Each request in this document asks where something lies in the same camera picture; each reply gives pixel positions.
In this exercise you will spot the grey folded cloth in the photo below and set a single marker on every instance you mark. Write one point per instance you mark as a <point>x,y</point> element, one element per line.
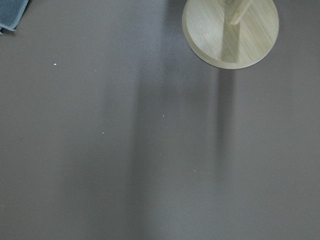
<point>11,12</point>

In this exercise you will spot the wooden cup tree stand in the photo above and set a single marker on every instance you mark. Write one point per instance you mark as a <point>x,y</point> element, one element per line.
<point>230,34</point>

